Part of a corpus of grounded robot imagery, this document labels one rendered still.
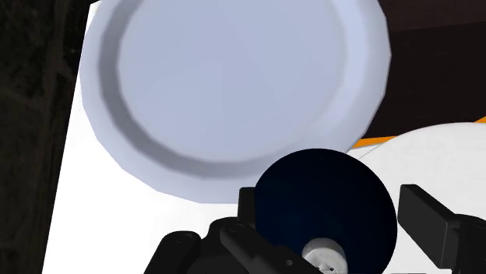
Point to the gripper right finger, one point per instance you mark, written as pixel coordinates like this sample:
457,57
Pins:
436,224

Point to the white round dish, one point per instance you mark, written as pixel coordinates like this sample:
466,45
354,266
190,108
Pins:
436,159

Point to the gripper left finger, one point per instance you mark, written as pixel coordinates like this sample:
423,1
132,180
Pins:
243,246

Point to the pale blue round plate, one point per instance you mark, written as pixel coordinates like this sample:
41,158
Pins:
231,91

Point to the dark blue bowl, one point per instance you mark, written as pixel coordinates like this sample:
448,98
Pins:
326,201

